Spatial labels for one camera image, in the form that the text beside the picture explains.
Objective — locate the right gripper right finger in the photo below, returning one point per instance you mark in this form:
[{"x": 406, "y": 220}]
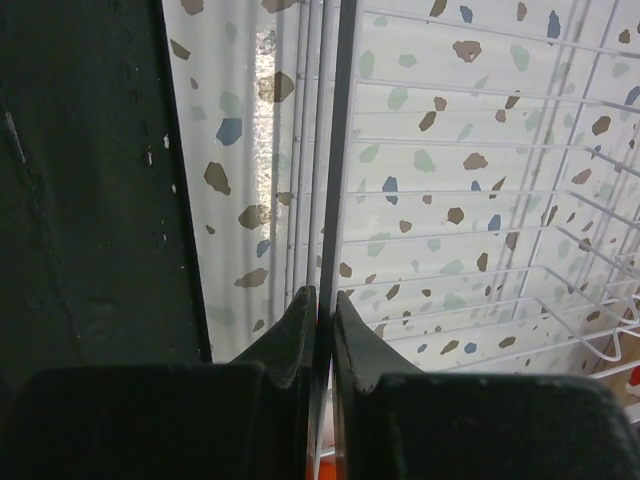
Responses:
[{"x": 395, "y": 421}]

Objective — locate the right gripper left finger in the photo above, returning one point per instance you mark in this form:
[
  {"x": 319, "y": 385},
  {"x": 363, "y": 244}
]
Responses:
[{"x": 246, "y": 419}]

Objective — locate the white wire dish rack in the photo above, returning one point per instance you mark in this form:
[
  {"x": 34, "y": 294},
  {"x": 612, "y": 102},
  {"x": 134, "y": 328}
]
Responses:
[{"x": 467, "y": 173}]

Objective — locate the orange bowl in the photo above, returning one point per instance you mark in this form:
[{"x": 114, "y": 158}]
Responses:
[{"x": 634, "y": 380}]

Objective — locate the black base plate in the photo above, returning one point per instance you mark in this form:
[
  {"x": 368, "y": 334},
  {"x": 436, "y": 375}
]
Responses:
[{"x": 98, "y": 258}]

